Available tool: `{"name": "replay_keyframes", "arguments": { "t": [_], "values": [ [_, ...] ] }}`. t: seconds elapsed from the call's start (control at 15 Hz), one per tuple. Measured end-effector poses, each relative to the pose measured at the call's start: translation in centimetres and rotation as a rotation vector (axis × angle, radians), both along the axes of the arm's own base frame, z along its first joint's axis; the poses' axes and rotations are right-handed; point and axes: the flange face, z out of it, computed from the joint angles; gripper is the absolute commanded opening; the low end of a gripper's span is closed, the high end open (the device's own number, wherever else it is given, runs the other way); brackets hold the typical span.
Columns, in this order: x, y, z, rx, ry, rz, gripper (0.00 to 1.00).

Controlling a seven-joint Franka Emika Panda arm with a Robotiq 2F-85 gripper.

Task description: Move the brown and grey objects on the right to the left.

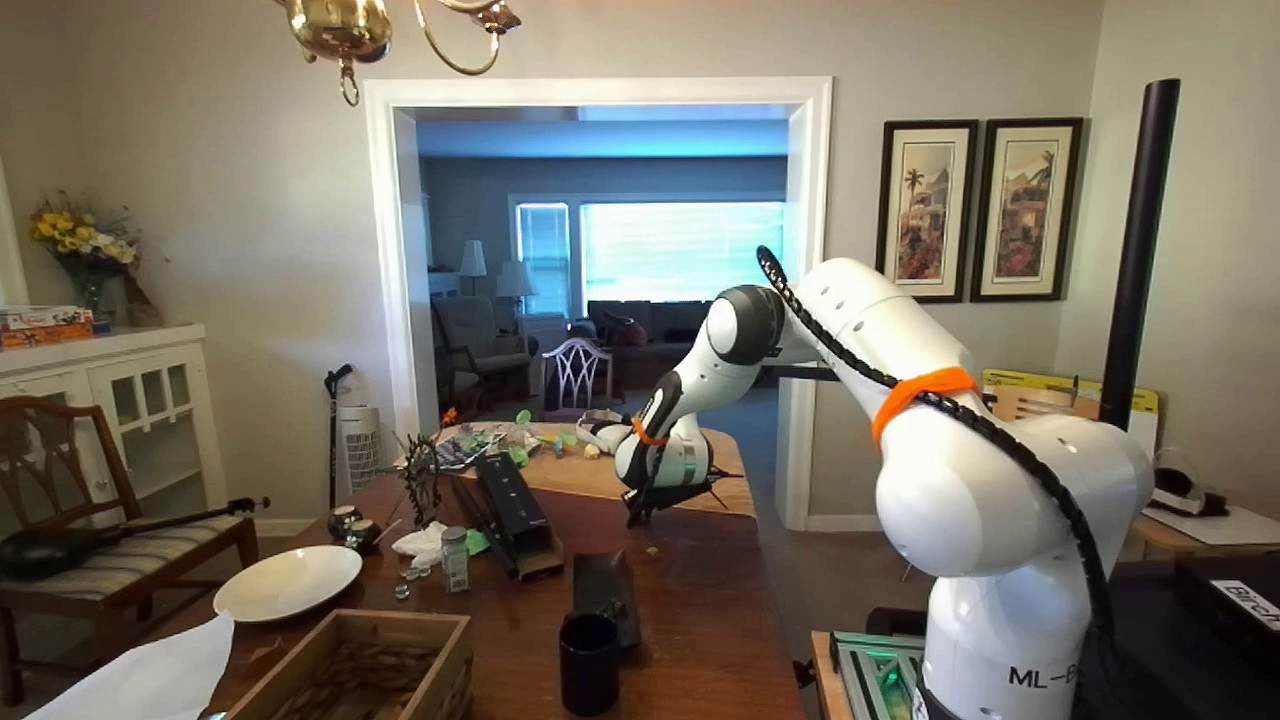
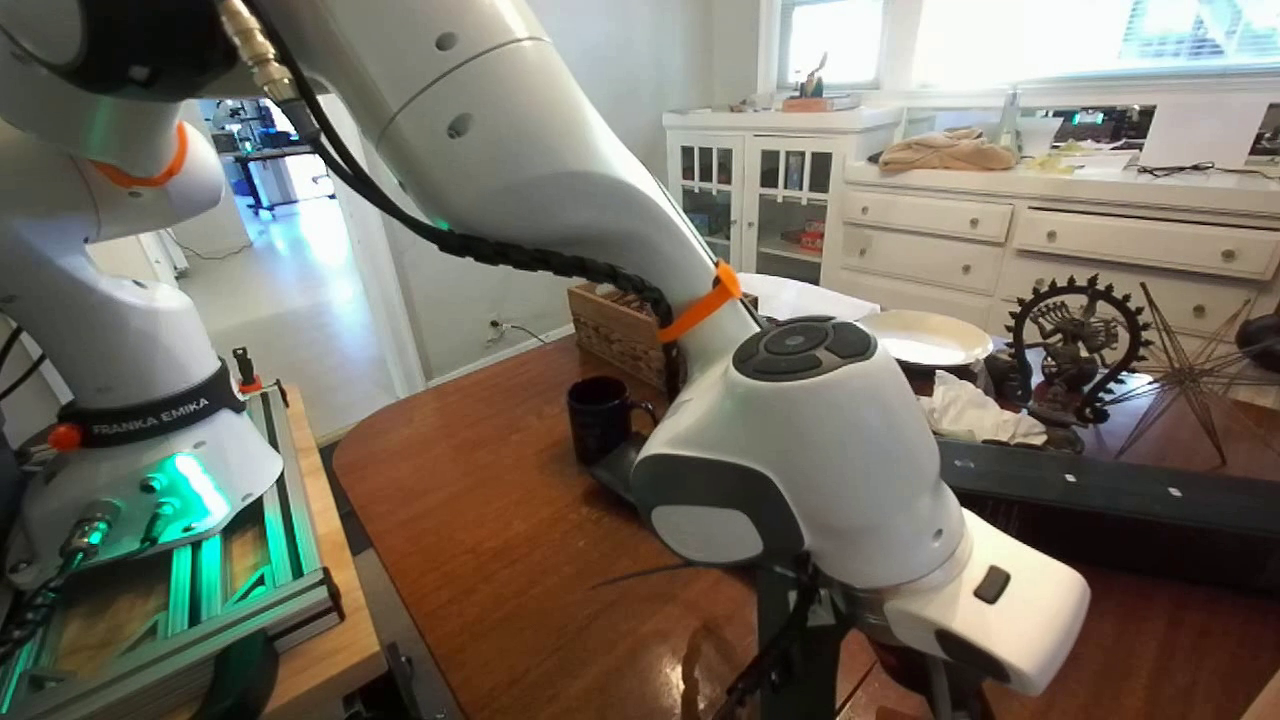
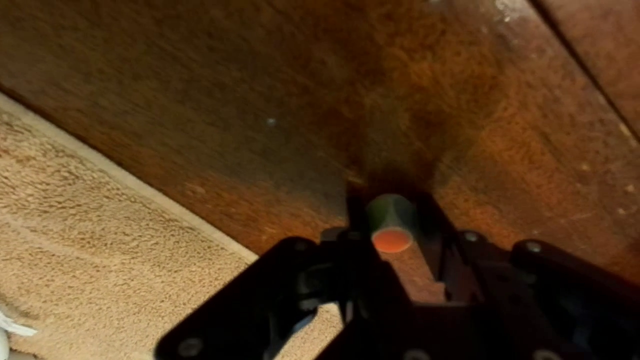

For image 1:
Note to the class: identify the dark armchair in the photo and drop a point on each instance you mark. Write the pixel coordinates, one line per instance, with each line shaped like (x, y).
(475, 348)

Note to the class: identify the white black desk device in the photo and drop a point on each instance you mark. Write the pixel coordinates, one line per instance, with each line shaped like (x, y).
(1184, 498)

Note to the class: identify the white door frame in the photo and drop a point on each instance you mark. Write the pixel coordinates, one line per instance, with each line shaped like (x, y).
(385, 264)

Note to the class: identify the black horizontal rod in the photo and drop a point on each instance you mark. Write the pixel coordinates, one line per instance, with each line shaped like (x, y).
(809, 374)

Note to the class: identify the orange box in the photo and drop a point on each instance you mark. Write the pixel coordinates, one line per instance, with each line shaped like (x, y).
(44, 326)

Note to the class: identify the wooden side table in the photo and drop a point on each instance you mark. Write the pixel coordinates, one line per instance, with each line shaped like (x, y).
(1212, 532)

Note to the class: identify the yellow flower bouquet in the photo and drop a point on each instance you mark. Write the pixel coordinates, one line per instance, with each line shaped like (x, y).
(81, 238)

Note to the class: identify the tan placemat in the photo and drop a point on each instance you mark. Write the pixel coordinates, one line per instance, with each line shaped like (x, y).
(582, 479)

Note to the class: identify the yellow box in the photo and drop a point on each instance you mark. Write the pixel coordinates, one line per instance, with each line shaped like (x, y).
(1034, 395)

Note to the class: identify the wooden crate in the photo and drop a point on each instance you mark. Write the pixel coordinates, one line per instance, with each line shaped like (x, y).
(362, 665)

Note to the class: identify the white ornate chair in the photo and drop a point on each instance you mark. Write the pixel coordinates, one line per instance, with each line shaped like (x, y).
(578, 374)

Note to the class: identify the white plate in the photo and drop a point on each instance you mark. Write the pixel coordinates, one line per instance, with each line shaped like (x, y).
(284, 582)

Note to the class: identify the black cup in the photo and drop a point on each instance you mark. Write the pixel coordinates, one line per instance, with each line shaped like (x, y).
(589, 660)

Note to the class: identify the white crumpled paper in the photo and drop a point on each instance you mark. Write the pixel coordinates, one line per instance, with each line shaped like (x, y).
(425, 543)

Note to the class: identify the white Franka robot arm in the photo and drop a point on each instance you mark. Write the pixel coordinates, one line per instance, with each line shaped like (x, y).
(1015, 507)

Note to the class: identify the white table lamp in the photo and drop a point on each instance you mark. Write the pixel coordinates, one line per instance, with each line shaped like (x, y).
(475, 262)
(514, 282)

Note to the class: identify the wooden chair striped seat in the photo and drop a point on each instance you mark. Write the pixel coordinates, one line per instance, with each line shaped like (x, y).
(67, 563)

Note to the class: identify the green lit metal base plate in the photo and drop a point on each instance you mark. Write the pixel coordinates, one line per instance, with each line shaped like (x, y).
(880, 680)

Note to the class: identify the white cloth napkin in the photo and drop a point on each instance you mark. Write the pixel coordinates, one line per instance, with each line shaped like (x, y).
(144, 680)

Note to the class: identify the bronze ringed dancing statue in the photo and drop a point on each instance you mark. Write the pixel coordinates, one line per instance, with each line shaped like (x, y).
(420, 481)

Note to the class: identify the black control box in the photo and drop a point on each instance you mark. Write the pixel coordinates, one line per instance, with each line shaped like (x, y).
(1203, 655)

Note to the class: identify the long dark brown box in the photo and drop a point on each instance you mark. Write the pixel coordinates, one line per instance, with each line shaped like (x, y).
(516, 515)

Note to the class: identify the pale cardboard piece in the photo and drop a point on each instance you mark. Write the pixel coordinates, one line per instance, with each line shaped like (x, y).
(543, 563)

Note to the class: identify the blue grey vase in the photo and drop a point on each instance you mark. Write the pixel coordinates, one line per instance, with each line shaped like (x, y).
(105, 300)

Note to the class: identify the black vertical pole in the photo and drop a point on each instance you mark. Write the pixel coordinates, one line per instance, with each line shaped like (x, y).
(1141, 255)

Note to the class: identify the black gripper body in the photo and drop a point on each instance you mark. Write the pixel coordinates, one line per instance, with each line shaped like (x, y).
(687, 492)

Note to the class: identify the white cabinet glass doors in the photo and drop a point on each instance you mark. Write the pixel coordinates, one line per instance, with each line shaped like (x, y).
(144, 414)

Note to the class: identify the black framed picture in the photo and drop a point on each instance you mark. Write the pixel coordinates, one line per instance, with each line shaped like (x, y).
(1027, 204)
(924, 208)

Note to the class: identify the white ribbed heater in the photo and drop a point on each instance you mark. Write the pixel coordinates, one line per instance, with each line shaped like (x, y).
(362, 444)

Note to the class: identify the brass chandelier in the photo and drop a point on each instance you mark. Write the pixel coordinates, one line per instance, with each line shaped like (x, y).
(355, 25)

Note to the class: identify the black floor stand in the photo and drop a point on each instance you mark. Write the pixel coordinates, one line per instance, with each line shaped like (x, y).
(338, 426)

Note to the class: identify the small black table object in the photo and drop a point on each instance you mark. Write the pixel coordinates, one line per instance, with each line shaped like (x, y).
(355, 531)

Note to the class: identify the dark sofa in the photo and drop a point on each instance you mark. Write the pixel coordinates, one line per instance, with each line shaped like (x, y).
(644, 335)

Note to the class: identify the small glass bottle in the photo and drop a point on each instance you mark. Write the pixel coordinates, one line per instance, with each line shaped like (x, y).
(457, 566)

